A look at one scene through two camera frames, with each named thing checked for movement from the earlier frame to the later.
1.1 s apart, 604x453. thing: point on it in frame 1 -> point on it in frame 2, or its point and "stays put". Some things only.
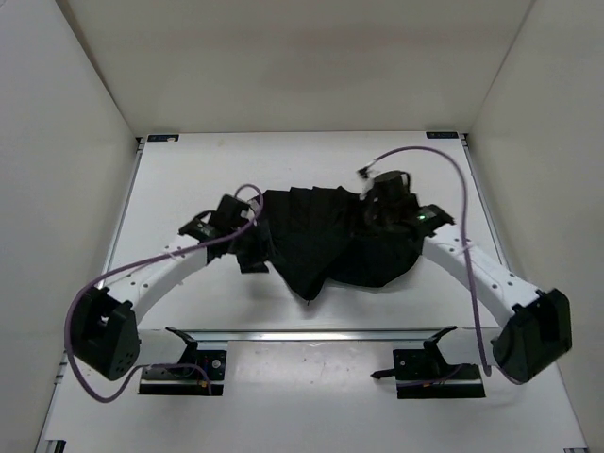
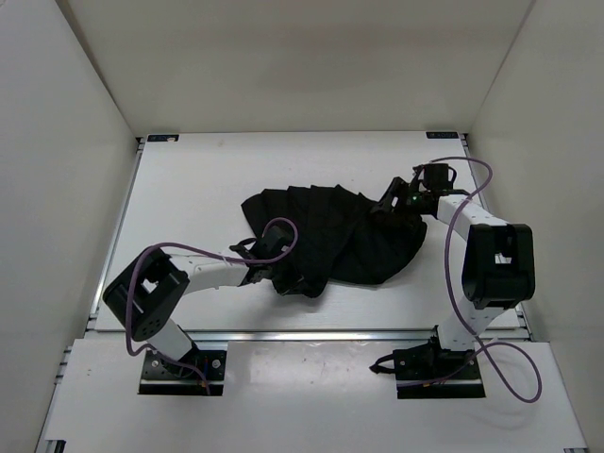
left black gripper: (253, 261) -> (282, 286)
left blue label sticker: (162, 138) stays put
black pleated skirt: (323, 237) stays put
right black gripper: (375, 202) -> (398, 189)
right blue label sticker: (443, 135) stays put
